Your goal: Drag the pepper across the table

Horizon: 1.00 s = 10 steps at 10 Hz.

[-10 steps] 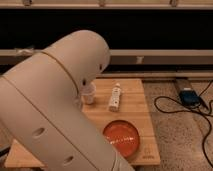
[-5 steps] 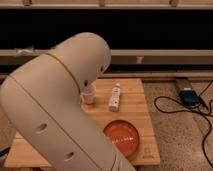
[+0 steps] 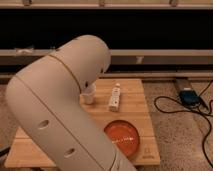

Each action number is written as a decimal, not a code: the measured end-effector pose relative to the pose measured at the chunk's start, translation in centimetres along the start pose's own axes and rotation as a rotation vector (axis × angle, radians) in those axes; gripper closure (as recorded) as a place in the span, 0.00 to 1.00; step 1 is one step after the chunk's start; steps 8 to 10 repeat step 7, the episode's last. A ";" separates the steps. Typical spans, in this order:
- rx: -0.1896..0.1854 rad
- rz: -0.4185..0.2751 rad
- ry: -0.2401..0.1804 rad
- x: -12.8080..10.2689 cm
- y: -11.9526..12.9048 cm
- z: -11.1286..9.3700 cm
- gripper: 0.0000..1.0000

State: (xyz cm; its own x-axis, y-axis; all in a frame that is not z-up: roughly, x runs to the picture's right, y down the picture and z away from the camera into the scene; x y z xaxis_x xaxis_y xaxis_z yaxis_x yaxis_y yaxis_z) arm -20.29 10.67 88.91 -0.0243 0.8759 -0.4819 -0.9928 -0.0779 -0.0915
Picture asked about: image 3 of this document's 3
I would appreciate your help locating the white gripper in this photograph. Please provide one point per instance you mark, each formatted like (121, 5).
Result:
(88, 94)

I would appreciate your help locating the orange round plate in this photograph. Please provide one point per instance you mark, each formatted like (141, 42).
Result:
(124, 135)

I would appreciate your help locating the metal rail frame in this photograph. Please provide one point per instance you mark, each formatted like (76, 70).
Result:
(122, 57)

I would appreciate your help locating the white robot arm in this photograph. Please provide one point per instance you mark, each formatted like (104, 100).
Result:
(45, 99)

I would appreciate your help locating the blue device on floor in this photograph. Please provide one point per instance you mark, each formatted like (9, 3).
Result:
(189, 97)

